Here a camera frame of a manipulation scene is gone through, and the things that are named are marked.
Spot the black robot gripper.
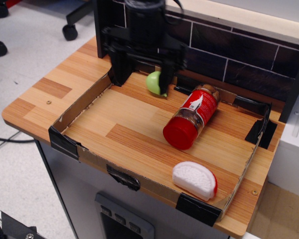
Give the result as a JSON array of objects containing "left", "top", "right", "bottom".
[{"left": 102, "top": 27, "right": 187, "bottom": 95}]

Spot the red-capped basil spice bottle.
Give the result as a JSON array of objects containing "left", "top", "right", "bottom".
[{"left": 163, "top": 84, "right": 220, "bottom": 150}]

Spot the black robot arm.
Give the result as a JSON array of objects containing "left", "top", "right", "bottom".
[{"left": 102, "top": 0, "right": 187, "bottom": 96}]

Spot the cardboard fence with black tape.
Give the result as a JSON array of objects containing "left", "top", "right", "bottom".
[{"left": 48, "top": 53, "right": 278, "bottom": 227}]

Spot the green toy pear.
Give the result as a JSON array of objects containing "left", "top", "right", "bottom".
[{"left": 146, "top": 71, "right": 167, "bottom": 97}]

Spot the black office chair base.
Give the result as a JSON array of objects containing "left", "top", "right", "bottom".
[{"left": 62, "top": 0, "right": 93, "bottom": 41}]

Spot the white and red toy cheese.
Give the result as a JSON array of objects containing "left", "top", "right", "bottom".
[{"left": 172, "top": 161, "right": 218, "bottom": 201}]

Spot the dark brick-pattern backsplash panel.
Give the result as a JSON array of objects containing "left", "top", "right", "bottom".
[{"left": 92, "top": 0, "right": 299, "bottom": 122}]

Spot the grey cabinet control panel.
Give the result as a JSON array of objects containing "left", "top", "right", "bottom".
[{"left": 95, "top": 193, "right": 155, "bottom": 239}]

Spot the white side cabinet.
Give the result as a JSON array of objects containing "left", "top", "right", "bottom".
[{"left": 268, "top": 96, "right": 299, "bottom": 195}]

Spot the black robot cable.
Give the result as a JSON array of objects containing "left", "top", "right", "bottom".
[{"left": 164, "top": 0, "right": 185, "bottom": 25}]

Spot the black floor cable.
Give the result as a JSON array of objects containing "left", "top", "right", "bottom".
[{"left": 0, "top": 131, "right": 36, "bottom": 153}]

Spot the black metal bracket with screw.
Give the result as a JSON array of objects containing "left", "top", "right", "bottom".
[{"left": 0, "top": 210, "right": 45, "bottom": 239}]

